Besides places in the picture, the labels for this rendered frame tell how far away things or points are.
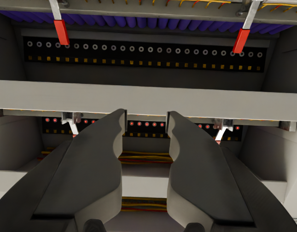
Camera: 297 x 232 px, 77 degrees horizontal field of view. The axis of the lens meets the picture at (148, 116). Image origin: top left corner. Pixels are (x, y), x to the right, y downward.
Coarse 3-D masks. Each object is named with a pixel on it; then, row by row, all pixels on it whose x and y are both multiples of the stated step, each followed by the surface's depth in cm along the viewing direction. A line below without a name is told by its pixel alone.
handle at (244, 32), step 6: (252, 6) 25; (252, 12) 25; (246, 18) 26; (252, 18) 26; (246, 24) 26; (240, 30) 27; (246, 30) 26; (240, 36) 27; (246, 36) 27; (240, 42) 28; (234, 48) 29; (240, 48) 28
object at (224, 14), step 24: (0, 0) 29; (24, 0) 29; (48, 0) 29; (72, 0) 29; (96, 0) 29; (120, 0) 29; (144, 0) 29; (168, 0) 27; (216, 0) 27; (288, 24) 31
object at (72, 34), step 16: (192, 0) 29; (224, 0) 29; (240, 0) 29; (0, 16) 38; (0, 32) 38; (32, 32) 40; (48, 32) 40; (80, 32) 40; (96, 32) 40; (288, 32) 39; (288, 48) 39
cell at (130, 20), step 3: (126, 18) 33; (129, 18) 33; (132, 18) 33; (135, 18) 36; (129, 21) 34; (132, 21) 34; (135, 21) 36; (129, 24) 36; (132, 24) 36; (135, 24) 37; (132, 27) 38
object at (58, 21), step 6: (54, 0) 24; (54, 6) 25; (54, 12) 26; (60, 12) 26; (54, 18) 26; (60, 18) 26; (60, 24) 26; (60, 30) 27; (66, 30) 28; (60, 36) 28; (66, 36) 28; (60, 42) 28; (66, 42) 28
